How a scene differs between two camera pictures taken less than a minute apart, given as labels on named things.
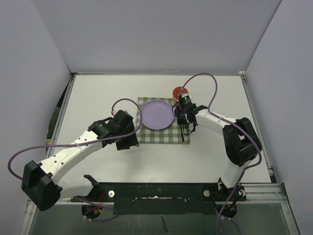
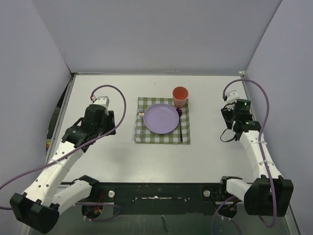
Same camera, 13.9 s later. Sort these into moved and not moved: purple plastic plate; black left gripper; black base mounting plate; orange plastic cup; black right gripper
Moved: black right gripper; purple plastic plate; black left gripper
Not moved: orange plastic cup; black base mounting plate
